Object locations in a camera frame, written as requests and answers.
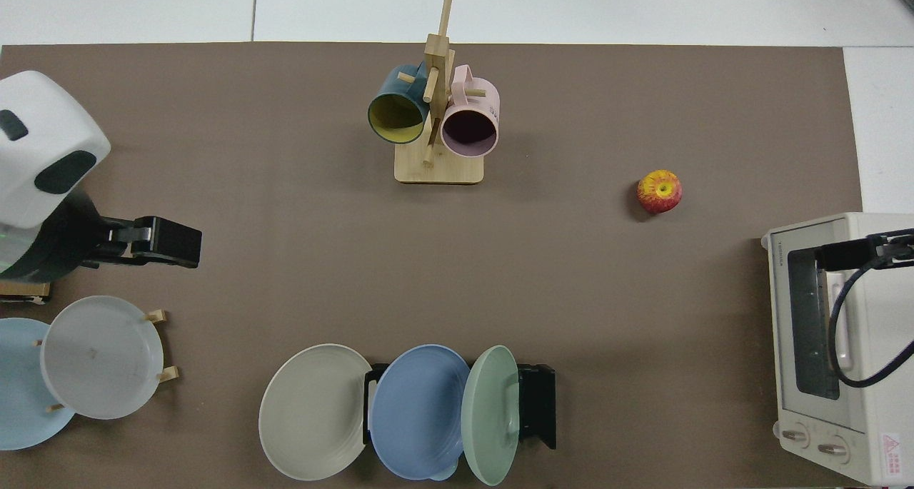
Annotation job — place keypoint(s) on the black dish rack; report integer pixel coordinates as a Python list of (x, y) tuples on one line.
[(539, 403)]

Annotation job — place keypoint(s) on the red yellow apple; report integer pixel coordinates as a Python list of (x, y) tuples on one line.
[(659, 193)]

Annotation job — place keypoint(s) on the beige plate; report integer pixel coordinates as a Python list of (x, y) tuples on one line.
[(314, 414)]

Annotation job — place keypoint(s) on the wooden cup stand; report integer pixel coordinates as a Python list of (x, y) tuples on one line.
[(439, 168)]

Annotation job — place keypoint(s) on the grey plate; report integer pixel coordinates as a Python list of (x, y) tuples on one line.
[(100, 357)]

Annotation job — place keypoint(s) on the wooden plate rack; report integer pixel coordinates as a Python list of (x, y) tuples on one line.
[(170, 374)]

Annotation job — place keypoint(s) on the small blue round thing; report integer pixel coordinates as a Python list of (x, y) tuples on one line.
[(446, 473)]

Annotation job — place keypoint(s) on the green plate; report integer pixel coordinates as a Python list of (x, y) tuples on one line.
[(489, 417)]

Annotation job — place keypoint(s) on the pale toaster oven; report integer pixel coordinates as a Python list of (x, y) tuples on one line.
[(875, 403)]

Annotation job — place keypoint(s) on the pink mug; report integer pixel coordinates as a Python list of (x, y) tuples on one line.
[(471, 121)]

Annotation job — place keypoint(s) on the light blue plate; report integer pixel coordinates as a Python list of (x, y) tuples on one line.
[(21, 389)]

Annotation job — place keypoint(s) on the brown table cloth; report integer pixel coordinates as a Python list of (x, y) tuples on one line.
[(285, 225)]

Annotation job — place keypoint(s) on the dark teal mug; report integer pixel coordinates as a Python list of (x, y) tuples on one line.
[(396, 111)]

